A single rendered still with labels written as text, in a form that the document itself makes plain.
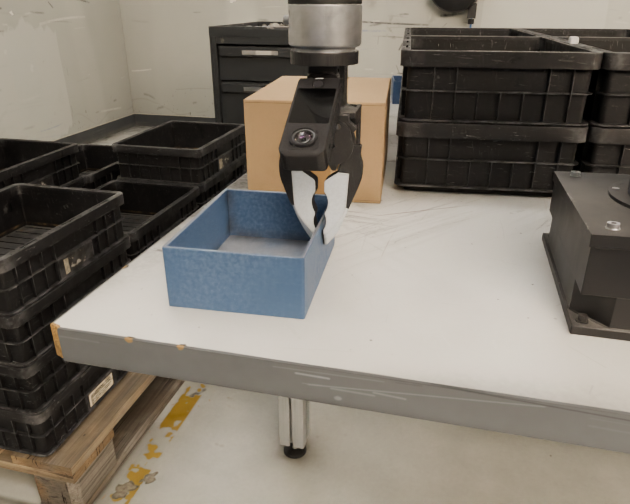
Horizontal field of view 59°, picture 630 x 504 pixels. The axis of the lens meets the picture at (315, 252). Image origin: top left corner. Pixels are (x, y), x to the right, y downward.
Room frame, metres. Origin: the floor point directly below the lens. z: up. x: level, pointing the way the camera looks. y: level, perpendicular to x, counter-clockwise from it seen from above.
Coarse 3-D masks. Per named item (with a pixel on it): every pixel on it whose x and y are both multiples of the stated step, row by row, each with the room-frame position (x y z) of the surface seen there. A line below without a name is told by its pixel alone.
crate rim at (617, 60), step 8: (584, 40) 1.24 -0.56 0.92; (592, 40) 1.24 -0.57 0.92; (600, 40) 1.24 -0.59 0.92; (608, 40) 1.23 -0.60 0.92; (616, 40) 1.23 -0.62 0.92; (624, 40) 1.23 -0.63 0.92; (592, 48) 0.95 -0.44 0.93; (608, 56) 0.88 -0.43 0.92; (616, 56) 0.87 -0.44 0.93; (624, 56) 0.87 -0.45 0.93; (608, 64) 0.88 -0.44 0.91; (616, 64) 0.87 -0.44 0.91; (624, 64) 0.87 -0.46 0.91
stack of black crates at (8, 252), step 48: (0, 192) 1.25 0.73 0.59; (48, 192) 1.28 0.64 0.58; (96, 192) 1.25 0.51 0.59; (0, 240) 1.21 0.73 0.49; (48, 240) 0.98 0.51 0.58; (96, 240) 1.13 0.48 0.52; (0, 288) 0.88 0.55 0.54; (48, 288) 0.97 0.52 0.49; (0, 336) 0.88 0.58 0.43; (48, 336) 0.95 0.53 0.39; (0, 384) 0.89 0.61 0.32; (48, 384) 0.92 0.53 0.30; (96, 384) 1.04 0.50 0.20; (0, 432) 0.90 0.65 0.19; (48, 432) 0.88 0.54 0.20
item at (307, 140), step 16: (304, 80) 0.60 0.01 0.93; (320, 80) 0.59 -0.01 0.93; (336, 80) 0.59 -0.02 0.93; (304, 96) 0.58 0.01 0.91; (320, 96) 0.57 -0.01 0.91; (336, 96) 0.57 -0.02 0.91; (304, 112) 0.55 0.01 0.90; (320, 112) 0.55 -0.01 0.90; (336, 112) 0.56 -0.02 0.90; (288, 128) 0.54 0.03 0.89; (304, 128) 0.53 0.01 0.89; (320, 128) 0.53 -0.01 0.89; (288, 144) 0.52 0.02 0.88; (304, 144) 0.51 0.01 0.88; (320, 144) 0.51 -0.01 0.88; (288, 160) 0.51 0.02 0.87; (304, 160) 0.51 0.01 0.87; (320, 160) 0.51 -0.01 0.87
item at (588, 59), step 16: (576, 48) 0.98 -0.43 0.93; (400, 64) 0.93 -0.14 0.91; (416, 64) 0.91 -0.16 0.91; (432, 64) 0.91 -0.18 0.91; (448, 64) 0.91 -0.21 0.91; (464, 64) 0.90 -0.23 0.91; (480, 64) 0.90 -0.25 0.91; (496, 64) 0.89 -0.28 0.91; (512, 64) 0.89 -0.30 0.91; (528, 64) 0.89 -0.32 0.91; (544, 64) 0.88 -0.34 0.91; (560, 64) 0.88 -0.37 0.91; (576, 64) 0.88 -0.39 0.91; (592, 64) 0.87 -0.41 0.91
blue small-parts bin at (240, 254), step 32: (224, 192) 0.71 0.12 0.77; (256, 192) 0.71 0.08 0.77; (192, 224) 0.60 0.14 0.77; (224, 224) 0.70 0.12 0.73; (256, 224) 0.71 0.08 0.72; (288, 224) 0.70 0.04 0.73; (320, 224) 0.59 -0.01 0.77; (192, 256) 0.52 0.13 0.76; (224, 256) 0.51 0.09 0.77; (256, 256) 0.51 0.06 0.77; (288, 256) 0.50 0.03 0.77; (320, 256) 0.59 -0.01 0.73; (192, 288) 0.52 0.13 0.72; (224, 288) 0.51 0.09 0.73; (256, 288) 0.51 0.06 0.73; (288, 288) 0.50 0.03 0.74
